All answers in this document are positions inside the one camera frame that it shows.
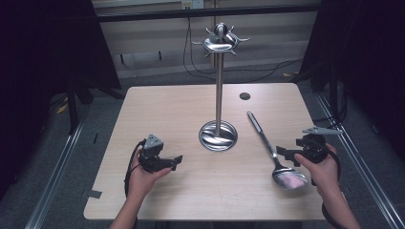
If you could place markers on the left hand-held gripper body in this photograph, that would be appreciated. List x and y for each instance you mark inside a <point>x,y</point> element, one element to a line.
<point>153,160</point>

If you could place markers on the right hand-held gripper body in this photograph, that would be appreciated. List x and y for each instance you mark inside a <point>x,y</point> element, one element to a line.
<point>313,148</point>

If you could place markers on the large metal spoon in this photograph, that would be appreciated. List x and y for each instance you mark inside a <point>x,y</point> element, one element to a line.
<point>288,178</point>

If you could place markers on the person's left hand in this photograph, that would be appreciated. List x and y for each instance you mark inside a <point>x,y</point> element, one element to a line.
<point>143,181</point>

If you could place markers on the person's right hand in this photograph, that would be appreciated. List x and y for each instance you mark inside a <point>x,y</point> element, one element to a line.
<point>324,173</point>

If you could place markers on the black floor tape strip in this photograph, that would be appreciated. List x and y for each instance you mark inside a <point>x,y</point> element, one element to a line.
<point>95,138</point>

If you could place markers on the black table hole cover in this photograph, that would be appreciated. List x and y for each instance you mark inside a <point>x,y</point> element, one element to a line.
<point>245,96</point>

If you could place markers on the metal utensil rack stand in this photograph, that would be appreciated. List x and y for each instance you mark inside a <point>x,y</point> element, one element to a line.
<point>218,105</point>

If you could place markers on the grey tape strip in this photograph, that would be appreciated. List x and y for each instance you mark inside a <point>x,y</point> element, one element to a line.
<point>94,193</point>

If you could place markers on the black metal stand leg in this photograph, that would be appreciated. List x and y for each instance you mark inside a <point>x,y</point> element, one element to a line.
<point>72,108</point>

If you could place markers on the dark curtain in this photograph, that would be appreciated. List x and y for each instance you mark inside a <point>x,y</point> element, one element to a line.
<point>47,63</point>
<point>366,63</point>

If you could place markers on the yellow tape piece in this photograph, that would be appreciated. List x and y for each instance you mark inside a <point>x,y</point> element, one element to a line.
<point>62,108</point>

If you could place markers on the black horizontal bar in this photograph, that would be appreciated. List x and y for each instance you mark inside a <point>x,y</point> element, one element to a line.
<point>207,13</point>

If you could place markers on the metal floor rail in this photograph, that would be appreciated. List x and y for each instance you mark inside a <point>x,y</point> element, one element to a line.
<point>369,178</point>
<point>54,178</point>

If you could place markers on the white wall socket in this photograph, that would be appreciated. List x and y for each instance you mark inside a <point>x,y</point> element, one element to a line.
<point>192,4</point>

